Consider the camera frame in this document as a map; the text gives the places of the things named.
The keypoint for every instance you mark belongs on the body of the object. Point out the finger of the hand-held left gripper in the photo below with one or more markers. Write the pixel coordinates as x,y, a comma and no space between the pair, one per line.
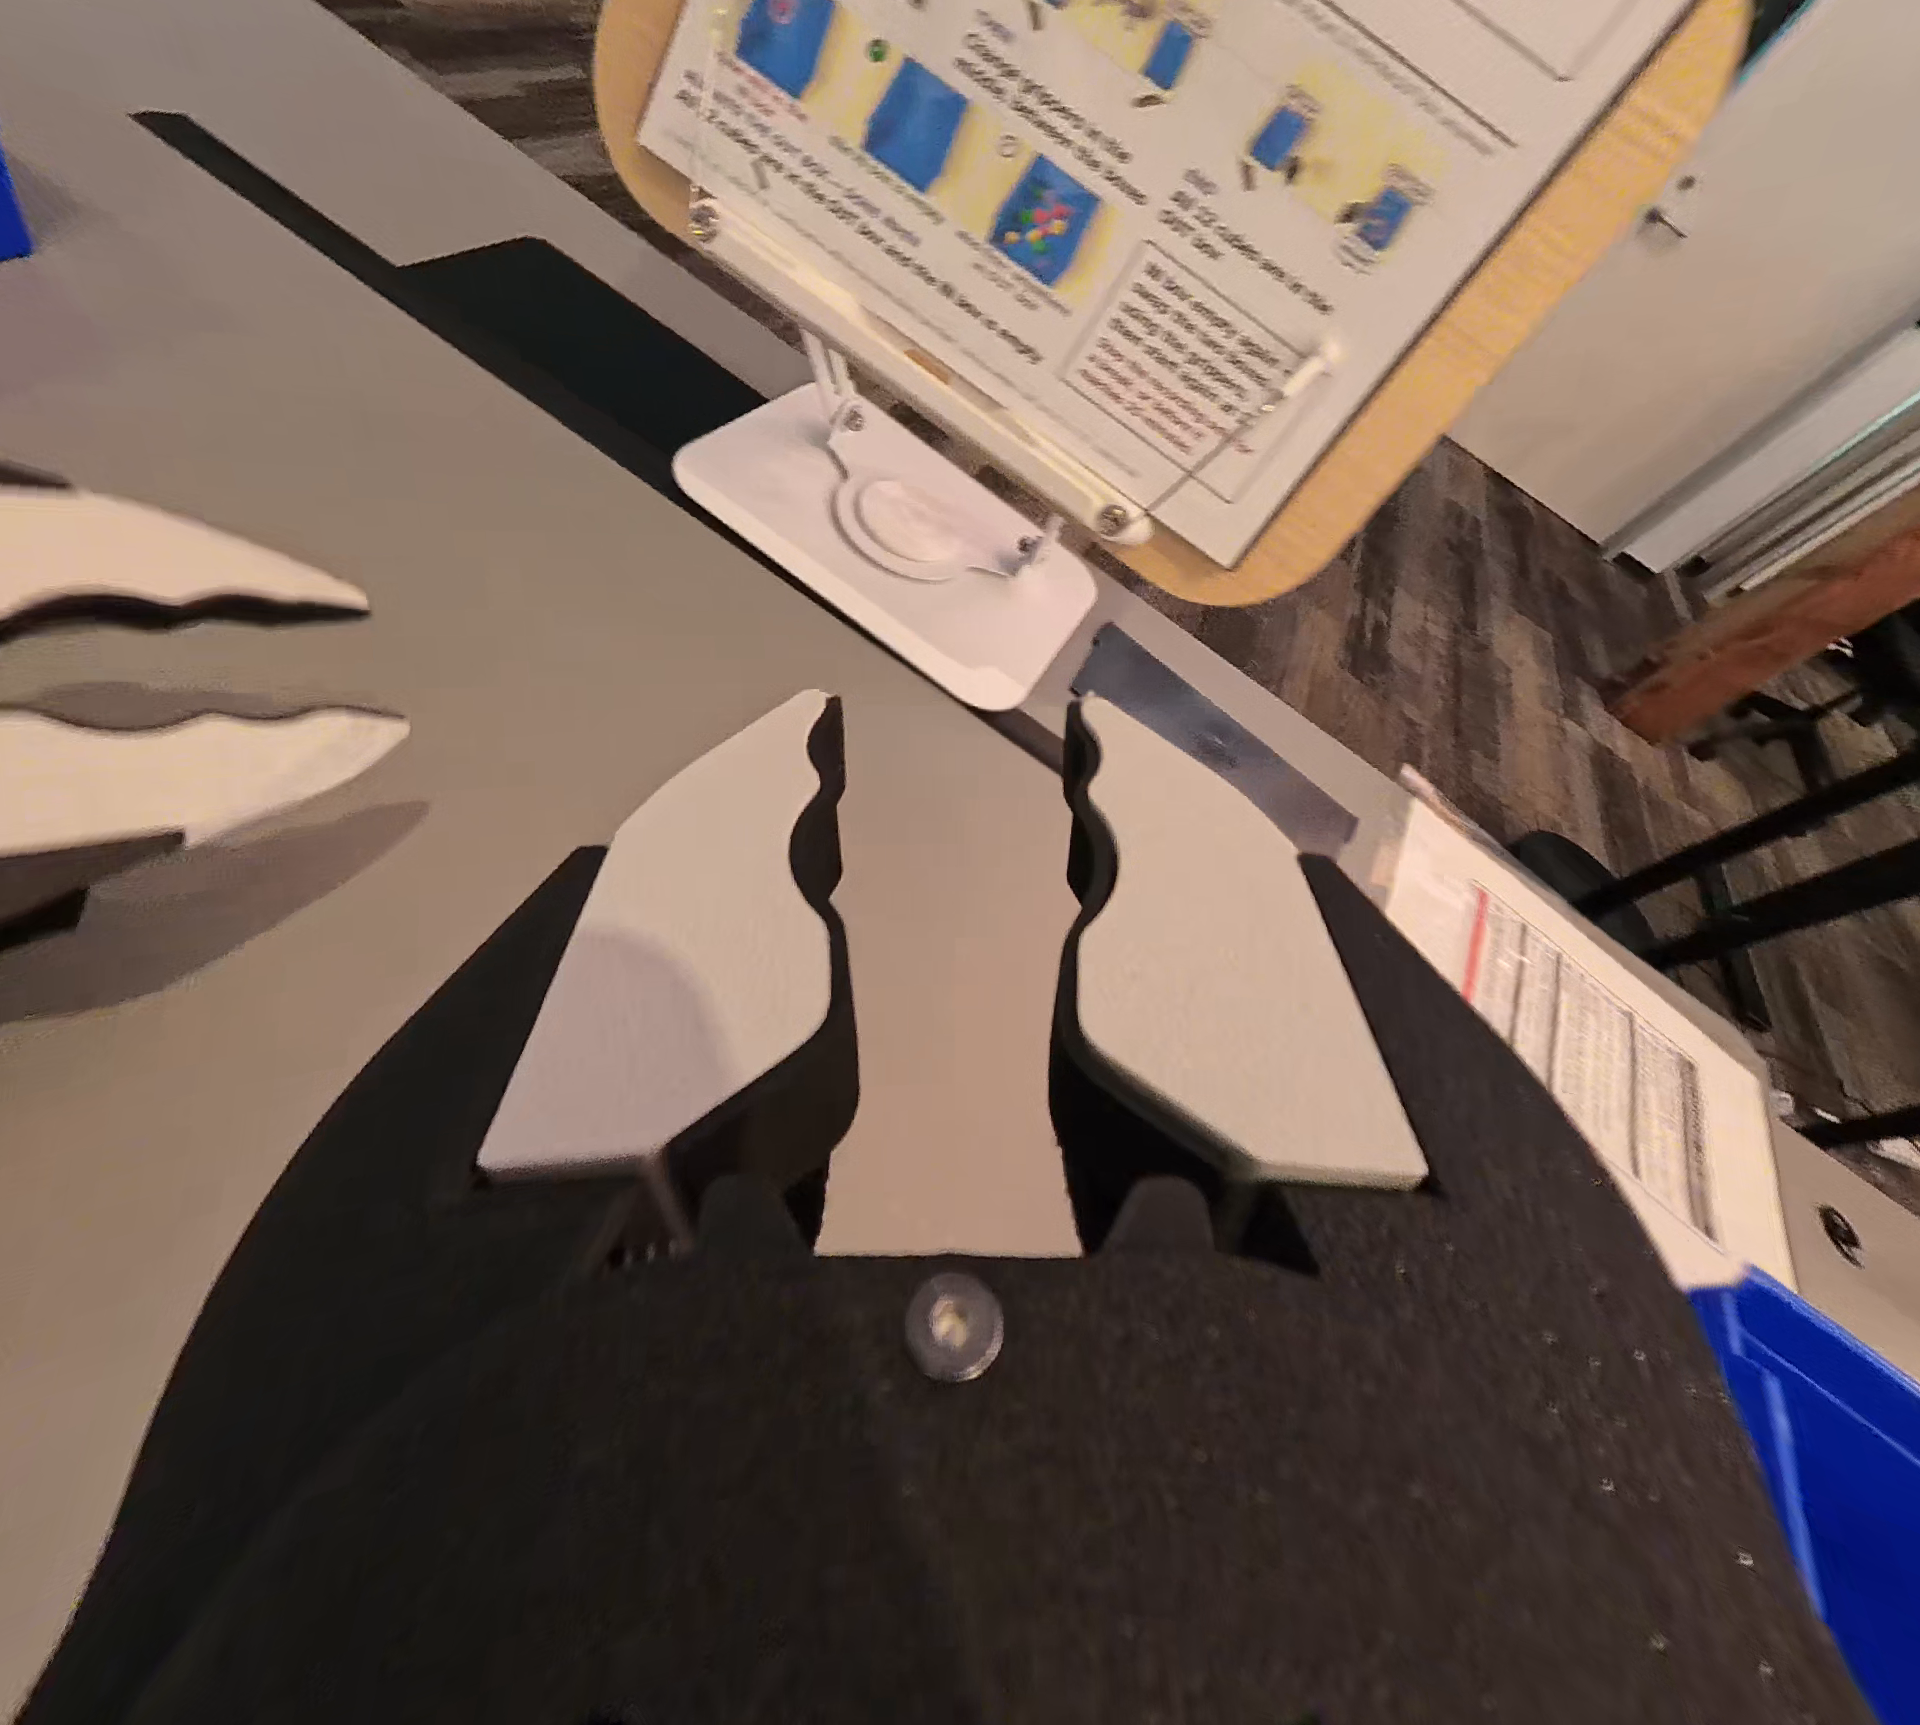
180,773
152,555

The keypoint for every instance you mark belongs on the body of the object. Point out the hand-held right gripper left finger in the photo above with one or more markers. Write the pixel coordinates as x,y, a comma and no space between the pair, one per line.
678,992

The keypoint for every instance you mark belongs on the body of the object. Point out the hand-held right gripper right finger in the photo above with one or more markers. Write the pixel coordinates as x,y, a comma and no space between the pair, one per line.
1231,1001

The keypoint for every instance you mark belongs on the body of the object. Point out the blue plastic bin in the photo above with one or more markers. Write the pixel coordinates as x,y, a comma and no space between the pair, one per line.
1834,1455
10,201

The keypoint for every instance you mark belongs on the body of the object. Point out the black desk flap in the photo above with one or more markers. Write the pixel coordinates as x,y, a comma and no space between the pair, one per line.
571,343
1215,742

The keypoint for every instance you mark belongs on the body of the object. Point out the laminated paper sheet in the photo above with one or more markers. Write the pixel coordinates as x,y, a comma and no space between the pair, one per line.
1577,1048

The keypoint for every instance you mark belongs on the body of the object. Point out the black desk grommet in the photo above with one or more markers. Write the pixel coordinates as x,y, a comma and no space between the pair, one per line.
1841,1232

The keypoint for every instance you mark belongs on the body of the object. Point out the printed instruction sheet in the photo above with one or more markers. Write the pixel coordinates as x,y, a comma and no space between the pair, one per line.
1197,182

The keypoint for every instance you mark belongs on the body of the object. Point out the white cabinet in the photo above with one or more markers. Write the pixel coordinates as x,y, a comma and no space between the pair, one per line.
1726,332

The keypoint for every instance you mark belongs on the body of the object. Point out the black desk frame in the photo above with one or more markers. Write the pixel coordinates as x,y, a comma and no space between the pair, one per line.
1801,814

